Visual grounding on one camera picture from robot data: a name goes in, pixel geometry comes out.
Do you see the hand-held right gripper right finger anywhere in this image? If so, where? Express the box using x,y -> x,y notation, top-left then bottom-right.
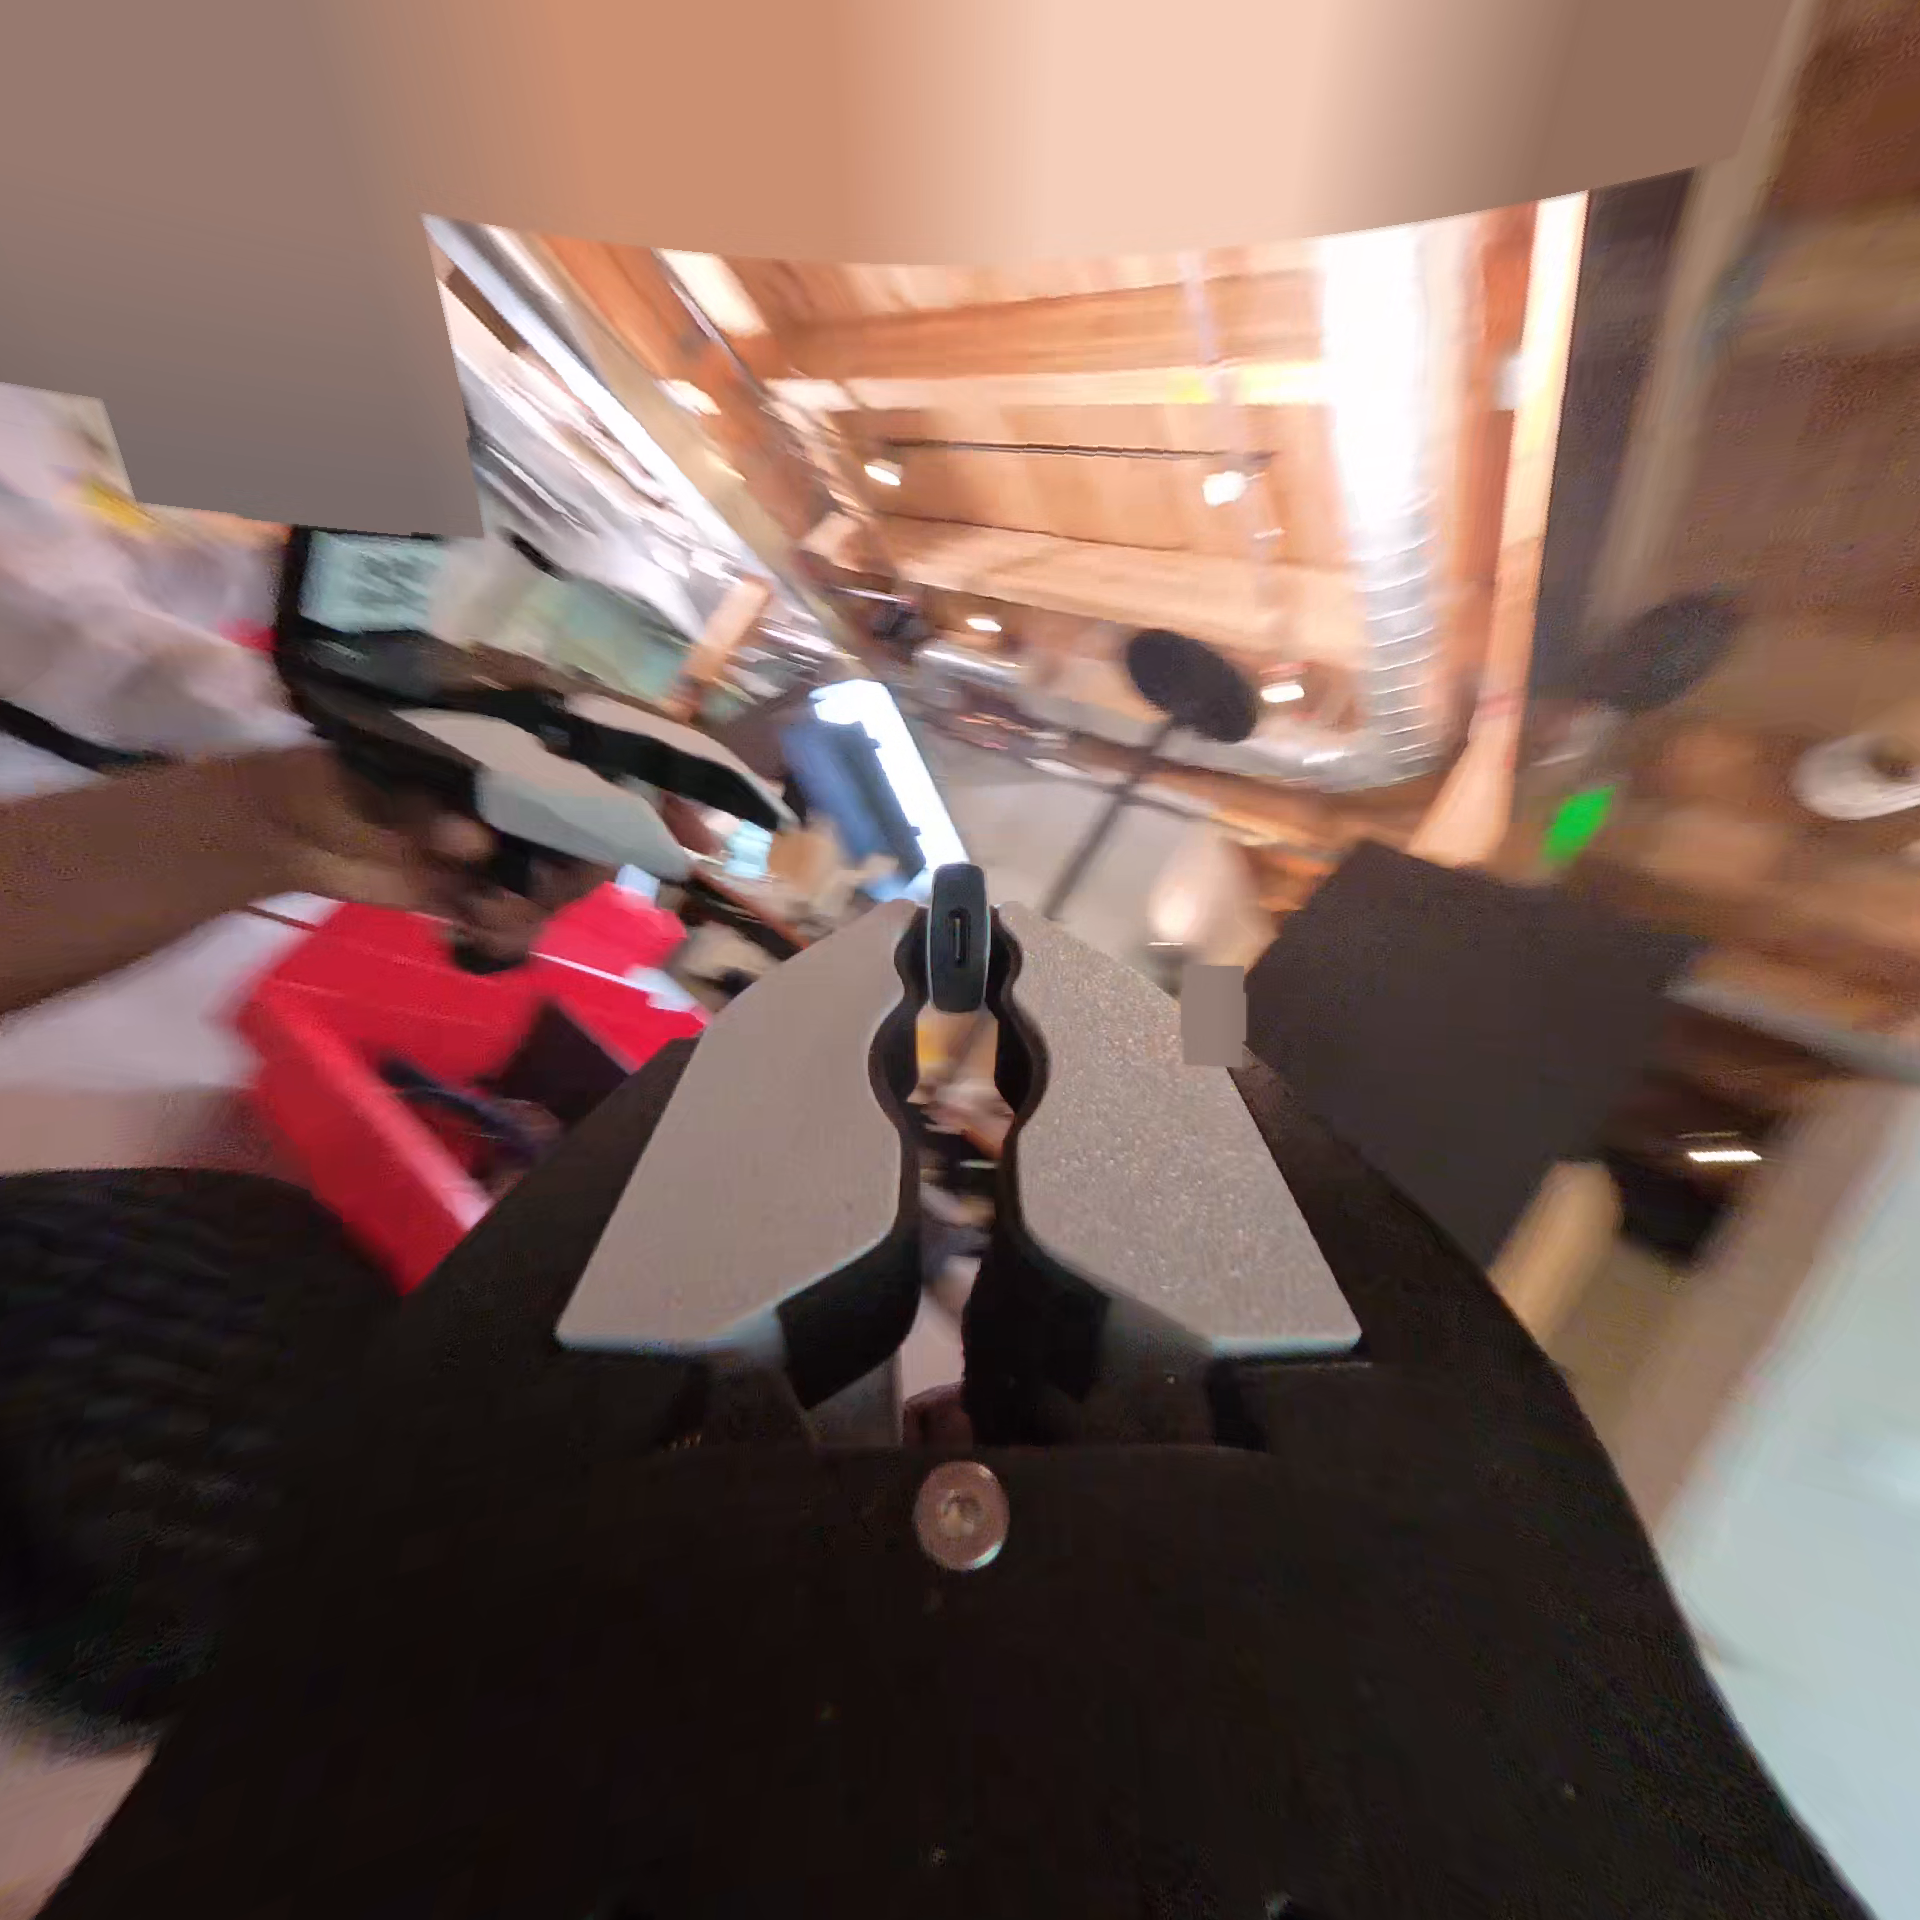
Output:
960,895 -> 1364,1426

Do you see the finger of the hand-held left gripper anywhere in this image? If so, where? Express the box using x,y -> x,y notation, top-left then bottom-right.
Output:
405,710 -> 700,886
570,693 -> 798,834

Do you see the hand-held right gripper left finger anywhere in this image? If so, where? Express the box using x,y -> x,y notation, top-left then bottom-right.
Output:
556,895 -> 929,1404

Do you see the grey usb hub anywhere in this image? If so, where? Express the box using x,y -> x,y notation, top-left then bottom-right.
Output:
926,861 -> 995,1014

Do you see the large red plastic bin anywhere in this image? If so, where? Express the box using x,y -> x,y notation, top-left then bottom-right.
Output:
232,883 -> 712,1295

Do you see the person's left forearm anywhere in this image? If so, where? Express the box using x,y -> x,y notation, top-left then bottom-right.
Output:
0,742 -> 482,1022

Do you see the black bin divider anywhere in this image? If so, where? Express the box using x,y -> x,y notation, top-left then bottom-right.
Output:
488,996 -> 636,1127

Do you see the black panel with wooden rim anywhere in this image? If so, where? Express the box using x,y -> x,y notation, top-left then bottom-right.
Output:
1245,839 -> 1705,1268

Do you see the black round stand lamp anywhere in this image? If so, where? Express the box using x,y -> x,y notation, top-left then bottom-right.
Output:
1042,626 -> 1265,922
1590,587 -> 1748,714

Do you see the green exit sign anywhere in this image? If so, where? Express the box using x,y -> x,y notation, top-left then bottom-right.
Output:
1544,780 -> 1622,874

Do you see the white round ceiling fixture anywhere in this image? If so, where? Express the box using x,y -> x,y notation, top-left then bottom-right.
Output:
1793,726 -> 1920,826

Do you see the silver ventilation duct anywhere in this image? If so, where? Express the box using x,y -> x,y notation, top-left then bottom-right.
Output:
1318,495 -> 1489,798

